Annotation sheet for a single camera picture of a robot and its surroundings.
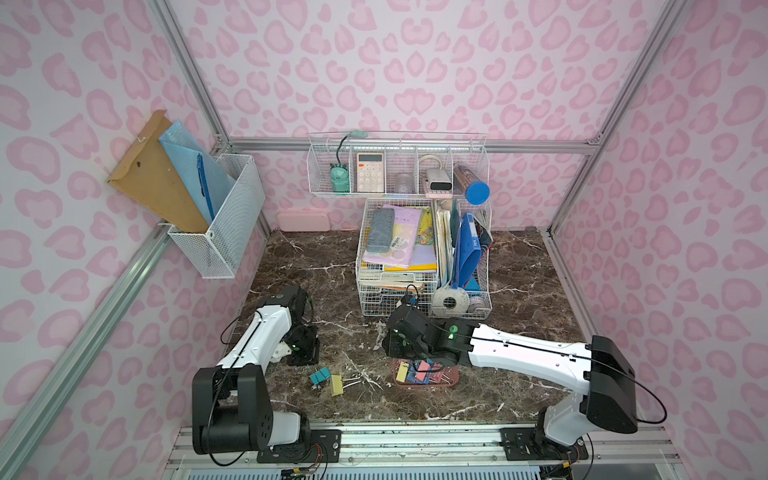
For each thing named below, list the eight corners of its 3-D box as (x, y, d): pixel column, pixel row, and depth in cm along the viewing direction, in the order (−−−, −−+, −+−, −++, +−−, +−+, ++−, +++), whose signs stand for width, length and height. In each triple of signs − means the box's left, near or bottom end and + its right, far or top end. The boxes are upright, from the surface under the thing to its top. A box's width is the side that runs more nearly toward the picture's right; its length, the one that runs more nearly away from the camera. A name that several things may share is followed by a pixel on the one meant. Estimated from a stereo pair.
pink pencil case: (281, 231, 123) (275, 217, 117) (284, 223, 126) (278, 208, 120) (330, 231, 123) (326, 216, 117) (331, 223, 126) (328, 208, 120)
